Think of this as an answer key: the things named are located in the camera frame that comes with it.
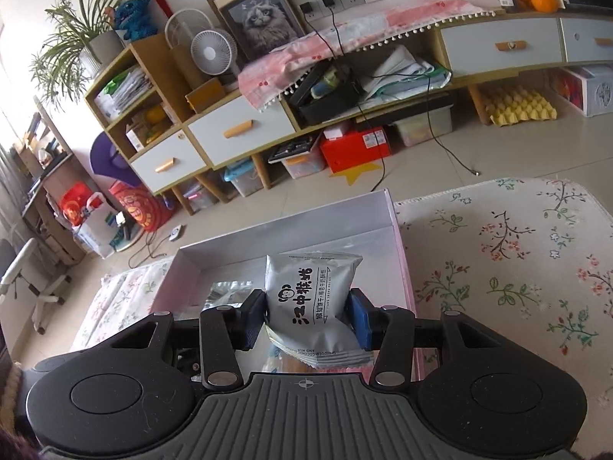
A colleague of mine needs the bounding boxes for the purple cloth item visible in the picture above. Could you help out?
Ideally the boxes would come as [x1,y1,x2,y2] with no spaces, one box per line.
[90,131,141,184]

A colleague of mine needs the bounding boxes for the small white desk fan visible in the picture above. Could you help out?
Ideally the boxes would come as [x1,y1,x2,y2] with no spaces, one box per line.
[190,29,239,76]

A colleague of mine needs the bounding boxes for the pile of papers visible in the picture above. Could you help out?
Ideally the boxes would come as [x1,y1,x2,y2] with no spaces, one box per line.
[359,45,454,106]

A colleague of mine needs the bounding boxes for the red shopping bag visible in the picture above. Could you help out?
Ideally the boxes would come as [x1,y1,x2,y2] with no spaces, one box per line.
[60,182,97,227]

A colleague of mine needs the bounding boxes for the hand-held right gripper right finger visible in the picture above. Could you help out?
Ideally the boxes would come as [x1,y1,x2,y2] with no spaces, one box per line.
[349,289,509,388]

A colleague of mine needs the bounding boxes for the clear bin blue lid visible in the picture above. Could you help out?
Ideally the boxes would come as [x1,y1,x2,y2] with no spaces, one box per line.
[223,160,267,198]

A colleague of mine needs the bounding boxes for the white patterned box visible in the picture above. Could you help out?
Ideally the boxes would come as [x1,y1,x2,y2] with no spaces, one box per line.
[551,64,613,117]

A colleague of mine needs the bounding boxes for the blue plush toy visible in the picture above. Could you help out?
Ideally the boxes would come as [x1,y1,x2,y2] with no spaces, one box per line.
[112,0,160,42]

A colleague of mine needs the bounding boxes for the stack of documents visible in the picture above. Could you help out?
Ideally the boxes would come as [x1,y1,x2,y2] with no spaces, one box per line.
[96,67,155,119]

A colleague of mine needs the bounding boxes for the large clear storage bin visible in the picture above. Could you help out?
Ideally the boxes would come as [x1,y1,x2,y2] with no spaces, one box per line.
[390,105,456,149]

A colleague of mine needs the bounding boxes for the potted green plant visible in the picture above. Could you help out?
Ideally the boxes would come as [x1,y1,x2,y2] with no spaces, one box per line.
[31,0,128,102]

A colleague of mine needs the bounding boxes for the silver grey snack packet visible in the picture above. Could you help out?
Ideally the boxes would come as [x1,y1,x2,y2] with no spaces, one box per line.
[263,251,375,370]

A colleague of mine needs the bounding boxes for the pink pompom cloth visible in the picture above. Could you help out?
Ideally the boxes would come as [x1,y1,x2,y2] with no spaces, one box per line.
[238,0,506,111]

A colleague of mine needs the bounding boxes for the red round gift bag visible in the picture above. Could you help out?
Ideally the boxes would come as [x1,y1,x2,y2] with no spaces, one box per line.
[108,179,176,237]

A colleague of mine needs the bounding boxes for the black open case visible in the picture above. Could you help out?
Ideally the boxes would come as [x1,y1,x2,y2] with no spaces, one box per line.
[287,60,366,125]

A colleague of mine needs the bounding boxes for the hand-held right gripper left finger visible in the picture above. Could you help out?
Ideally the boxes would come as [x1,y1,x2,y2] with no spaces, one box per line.
[98,289,267,388]

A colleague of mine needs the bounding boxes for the floral tablecloth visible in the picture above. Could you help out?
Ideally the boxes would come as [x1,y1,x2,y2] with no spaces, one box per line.
[72,177,613,442]

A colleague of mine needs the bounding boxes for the white office chair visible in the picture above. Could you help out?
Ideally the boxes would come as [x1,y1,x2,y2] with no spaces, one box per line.
[0,237,72,334]

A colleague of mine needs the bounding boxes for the pink cardboard box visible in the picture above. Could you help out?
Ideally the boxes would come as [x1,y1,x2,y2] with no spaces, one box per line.
[148,189,426,384]

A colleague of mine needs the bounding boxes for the yellow egg tray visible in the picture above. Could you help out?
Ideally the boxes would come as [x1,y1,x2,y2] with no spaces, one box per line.
[479,84,559,128]

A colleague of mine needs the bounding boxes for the white paper bag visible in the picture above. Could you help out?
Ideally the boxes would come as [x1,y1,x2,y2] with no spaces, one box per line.
[74,192,126,260]

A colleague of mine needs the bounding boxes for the red shoe box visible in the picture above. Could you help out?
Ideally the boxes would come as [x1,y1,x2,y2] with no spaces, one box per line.
[320,127,394,174]

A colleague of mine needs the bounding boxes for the wooden side rack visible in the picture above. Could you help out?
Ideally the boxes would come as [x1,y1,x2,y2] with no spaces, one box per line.
[10,110,92,264]

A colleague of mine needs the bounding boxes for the long wooden cabinet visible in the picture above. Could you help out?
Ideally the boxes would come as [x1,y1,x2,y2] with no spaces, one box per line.
[184,7,613,192]

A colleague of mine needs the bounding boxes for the wooden shelf cabinet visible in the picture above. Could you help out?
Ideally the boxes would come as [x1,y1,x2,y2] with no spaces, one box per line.
[85,33,211,216]

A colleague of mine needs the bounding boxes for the silver foil packet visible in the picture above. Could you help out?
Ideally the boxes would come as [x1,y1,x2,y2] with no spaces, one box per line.
[206,280,260,311]

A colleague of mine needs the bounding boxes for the brown cardboard box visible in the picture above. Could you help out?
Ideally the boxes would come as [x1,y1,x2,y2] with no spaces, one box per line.
[184,78,227,116]

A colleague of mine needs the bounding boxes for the framed cat picture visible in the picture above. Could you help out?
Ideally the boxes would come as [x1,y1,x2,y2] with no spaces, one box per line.
[207,0,308,66]

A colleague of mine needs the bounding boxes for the black cable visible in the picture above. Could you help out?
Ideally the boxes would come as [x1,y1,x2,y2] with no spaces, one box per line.
[306,5,482,192]

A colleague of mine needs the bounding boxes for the yellow star sticker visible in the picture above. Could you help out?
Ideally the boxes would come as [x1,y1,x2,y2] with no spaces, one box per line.
[341,159,385,187]

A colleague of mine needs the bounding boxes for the large white desk fan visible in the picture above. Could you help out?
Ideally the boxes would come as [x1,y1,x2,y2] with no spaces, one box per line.
[165,8,214,51]

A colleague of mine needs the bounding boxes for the black keyboard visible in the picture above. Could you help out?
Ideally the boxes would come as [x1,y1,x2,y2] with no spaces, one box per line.
[268,136,323,164]

